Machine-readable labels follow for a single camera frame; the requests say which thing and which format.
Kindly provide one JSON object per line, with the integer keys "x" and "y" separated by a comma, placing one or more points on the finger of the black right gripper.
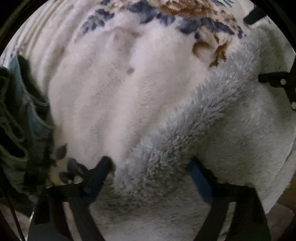
{"x": 285, "y": 80}
{"x": 254, "y": 15}

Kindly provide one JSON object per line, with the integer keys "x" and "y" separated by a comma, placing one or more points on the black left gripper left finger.
{"x": 49, "y": 219}

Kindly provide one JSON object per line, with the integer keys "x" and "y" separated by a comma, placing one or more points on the grey fluffy fleece pants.
{"x": 221, "y": 161}

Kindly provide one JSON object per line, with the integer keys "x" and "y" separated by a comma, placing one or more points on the dark green clothing pile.
{"x": 26, "y": 134}

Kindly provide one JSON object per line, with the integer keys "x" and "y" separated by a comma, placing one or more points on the floral plush bed blanket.
{"x": 113, "y": 72}

